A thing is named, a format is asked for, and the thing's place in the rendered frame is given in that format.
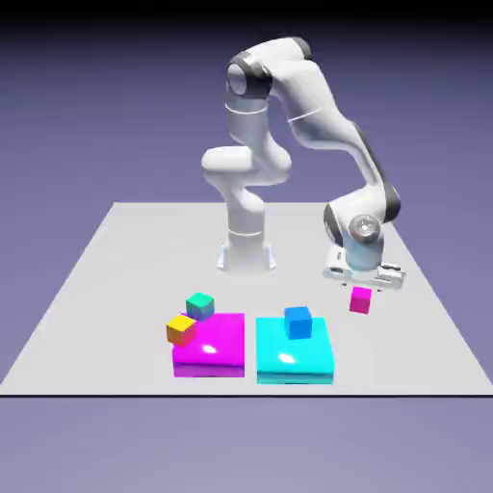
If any large magenta box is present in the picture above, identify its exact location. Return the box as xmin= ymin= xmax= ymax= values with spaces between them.
xmin=171 ymin=312 xmax=247 ymax=379

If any small green cube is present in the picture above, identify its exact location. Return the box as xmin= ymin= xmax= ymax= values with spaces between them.
xmin=185 ymin=291 xmax=216 ymax=324

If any small pink cube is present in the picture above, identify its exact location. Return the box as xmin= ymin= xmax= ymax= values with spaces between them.
xmin=349 ymin=285 xmax=374 ymax=316

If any large cyan box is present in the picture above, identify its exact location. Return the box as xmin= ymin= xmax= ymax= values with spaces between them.
xmin=255 ymin=316 xmax=335 ymax=386

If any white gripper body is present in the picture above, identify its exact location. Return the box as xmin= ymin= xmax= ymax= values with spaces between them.
xmin=322 ymin=260 xmax=406 ymax=292

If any small blue cube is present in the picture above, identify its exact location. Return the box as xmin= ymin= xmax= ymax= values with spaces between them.
xmin=284 ymin=305 xmax=314 ymax=341

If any small yellow cube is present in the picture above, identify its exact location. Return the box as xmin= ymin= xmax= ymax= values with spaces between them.
xmin=166 ymin=313 xmax=196 ymax=348

